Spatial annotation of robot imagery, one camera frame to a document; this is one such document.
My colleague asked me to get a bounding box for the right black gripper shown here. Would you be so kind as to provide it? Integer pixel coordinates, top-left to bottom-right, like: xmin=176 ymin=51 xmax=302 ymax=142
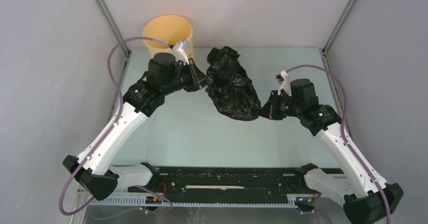
xmin=256 ymin=90 xmax=302 ymax=121

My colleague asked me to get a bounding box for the black trash bag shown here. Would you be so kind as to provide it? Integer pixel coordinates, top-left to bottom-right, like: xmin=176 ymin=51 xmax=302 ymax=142
xmin=205 ymin=46 xmax=261 ymax=121

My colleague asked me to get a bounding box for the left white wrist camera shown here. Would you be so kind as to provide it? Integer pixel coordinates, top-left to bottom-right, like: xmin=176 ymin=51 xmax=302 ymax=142
xmin=170 ymin=39 xmax=190 ymax=65

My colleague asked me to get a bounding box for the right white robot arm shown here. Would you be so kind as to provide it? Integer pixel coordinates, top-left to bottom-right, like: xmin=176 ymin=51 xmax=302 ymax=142
xmin=258 ymin=78 xmax=404 ymax=223

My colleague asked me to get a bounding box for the aluminium frame post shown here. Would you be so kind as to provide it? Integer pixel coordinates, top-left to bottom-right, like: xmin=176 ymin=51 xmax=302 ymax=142
xmin=323 ymin=0 xmax=358 ymax=54
xmin=94 ymin=0 xmax=124 ymax=42

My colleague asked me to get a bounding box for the white cable duct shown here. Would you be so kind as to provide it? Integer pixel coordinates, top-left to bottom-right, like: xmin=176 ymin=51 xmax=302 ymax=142
xmin=90 ymin=194 xmax=311 ymax=208

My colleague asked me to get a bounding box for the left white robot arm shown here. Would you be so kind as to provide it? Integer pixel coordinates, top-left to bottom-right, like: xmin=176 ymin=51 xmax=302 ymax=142
xmin=63 ymin=53 xmax=212 ymax=201

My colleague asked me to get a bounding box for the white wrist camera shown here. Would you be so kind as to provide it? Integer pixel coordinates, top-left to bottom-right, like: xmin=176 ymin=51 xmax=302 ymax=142
xmin=170 ymin=39 xmax=190 ymax=65
xmin=276 ymin=70 xmax=292 ymax=96

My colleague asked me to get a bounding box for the left aluminium frame post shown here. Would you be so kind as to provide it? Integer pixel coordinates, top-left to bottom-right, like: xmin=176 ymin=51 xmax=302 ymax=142
xmin=94 ymin=0 xmax=124 ymax=42

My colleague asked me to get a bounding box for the small electronics board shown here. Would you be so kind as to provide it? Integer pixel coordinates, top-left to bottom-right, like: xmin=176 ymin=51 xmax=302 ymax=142
xmin=145 ymin=196 xmax=163 ymax=204

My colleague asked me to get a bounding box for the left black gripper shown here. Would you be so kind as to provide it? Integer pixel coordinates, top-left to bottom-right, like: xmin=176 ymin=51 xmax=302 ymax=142
xmin=163 ymin=59 xmax=213 ymax=95

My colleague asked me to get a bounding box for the right aluminium frame post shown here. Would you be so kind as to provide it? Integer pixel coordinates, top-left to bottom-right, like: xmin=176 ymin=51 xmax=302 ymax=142
xmin=323 ymin=0 xmax=358 ymax=54

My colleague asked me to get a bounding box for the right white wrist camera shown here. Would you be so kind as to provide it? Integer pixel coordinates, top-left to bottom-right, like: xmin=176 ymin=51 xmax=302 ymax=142
xmin=276 ymin=70 xmax=292 ymax=96

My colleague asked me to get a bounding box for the yellow capybara trash bin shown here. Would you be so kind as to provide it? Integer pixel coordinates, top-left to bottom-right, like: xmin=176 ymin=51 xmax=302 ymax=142
xmin=142 ymin=15 xmax=195 ymax=58

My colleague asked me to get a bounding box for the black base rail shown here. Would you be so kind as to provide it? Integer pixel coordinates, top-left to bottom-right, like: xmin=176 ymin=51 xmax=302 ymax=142
xmin=144 ymin=163 xmax=317 ymax=203

